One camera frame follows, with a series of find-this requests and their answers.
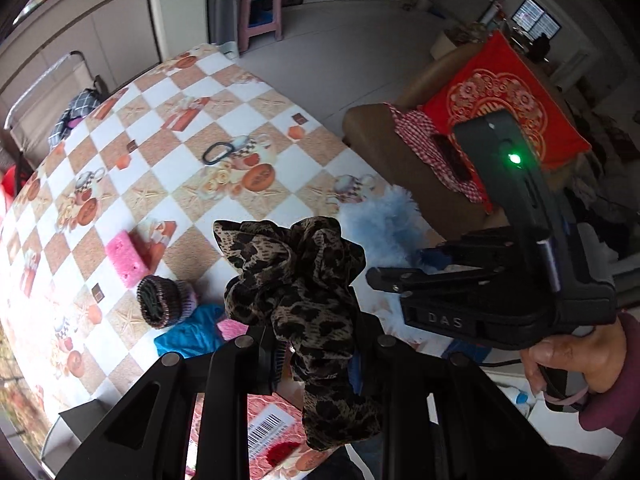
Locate folding chair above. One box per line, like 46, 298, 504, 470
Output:
2, 50, 108, 161

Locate leopard print scrunchie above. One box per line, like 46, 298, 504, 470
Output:
212, 216, 385, 451

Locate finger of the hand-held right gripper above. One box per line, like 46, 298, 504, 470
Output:
366, 265, 526, 307
419, 227, 523, 272

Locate black hair tie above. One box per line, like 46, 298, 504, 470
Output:
202, 142, 235, 165

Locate beige cabinet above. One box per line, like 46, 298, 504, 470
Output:
0, 0, 166, 126

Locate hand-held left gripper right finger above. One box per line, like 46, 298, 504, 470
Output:
350, 312, 573, 480

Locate plaid cloth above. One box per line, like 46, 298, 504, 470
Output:
49, 87, 103, 150

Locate light blue fluffy duster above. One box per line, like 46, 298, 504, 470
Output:
340, 185, 436, 266

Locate red patterned cushion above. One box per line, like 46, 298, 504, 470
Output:
422, 30, 593, 211

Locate brown armchair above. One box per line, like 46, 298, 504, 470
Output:
342, 42, 511, 241

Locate white box with dark sides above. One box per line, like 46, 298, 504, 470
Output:
40, 399, 111, 468

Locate pink patterned carton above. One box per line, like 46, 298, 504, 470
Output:
185, 392, 346, 480

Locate barred window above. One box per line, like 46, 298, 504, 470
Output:
512, 0, 561, 38

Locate red white checkered cloth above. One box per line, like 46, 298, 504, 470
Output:
385, 102, 493, 211

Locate blue scrunchie near box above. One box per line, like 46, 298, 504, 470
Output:
154, 304, 233, 358

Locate pink foam sponge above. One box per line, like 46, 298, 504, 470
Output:
105, 230, 153, 288
216, 320, 250, 343

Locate checkered printed tablecloth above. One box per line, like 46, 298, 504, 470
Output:
0, 42, 451, 480

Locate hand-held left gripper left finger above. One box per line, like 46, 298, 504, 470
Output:
55, 327, 288, 480

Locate person's right hand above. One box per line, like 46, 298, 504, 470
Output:
520, 317, 628, 411

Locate dark purple crochet knit piece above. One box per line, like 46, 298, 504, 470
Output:
136, 275, 200, 330

